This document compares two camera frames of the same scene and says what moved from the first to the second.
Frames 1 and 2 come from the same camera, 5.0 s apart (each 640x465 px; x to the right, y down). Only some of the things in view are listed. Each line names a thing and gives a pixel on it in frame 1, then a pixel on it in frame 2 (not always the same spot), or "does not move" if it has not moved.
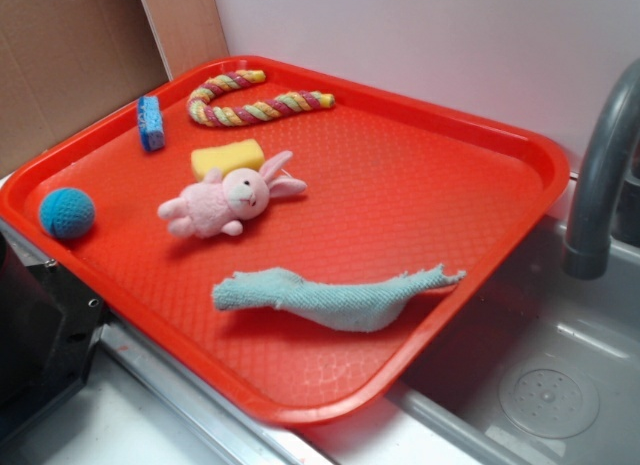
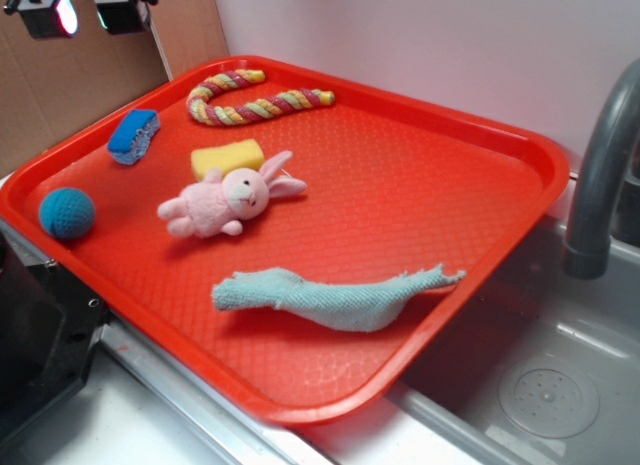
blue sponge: (150, 122) to (132, 137)
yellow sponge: (245, 154) does not move
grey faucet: (589, 233) does not move
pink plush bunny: (222, 203) does not move
